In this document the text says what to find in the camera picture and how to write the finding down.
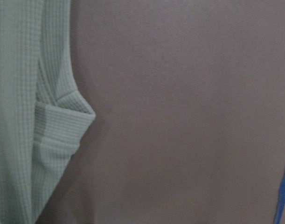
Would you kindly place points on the olive green long-sleeve shirt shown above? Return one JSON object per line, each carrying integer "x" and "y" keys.
{"x": 43, "y": 116}

